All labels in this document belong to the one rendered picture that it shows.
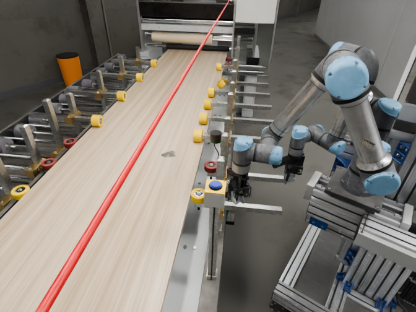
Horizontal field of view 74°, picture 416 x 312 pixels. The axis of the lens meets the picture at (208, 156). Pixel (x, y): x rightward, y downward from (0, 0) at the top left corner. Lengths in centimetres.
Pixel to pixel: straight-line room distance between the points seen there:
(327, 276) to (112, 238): 139
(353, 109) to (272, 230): 166
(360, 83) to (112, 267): 105
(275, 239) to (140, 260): 148
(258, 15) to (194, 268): 306
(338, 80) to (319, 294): 139
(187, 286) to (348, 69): 110
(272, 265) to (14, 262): 164
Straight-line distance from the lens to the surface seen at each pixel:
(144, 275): 113
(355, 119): 103
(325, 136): 149
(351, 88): 96
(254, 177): 160
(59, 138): 204
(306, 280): 202
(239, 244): 235
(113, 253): 122
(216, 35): 394
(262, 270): 224
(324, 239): 227
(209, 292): 131
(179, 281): 143
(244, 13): 378
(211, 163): 158
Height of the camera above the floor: 184
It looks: 34 degrees down
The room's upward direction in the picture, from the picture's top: 1 degrees clockwise
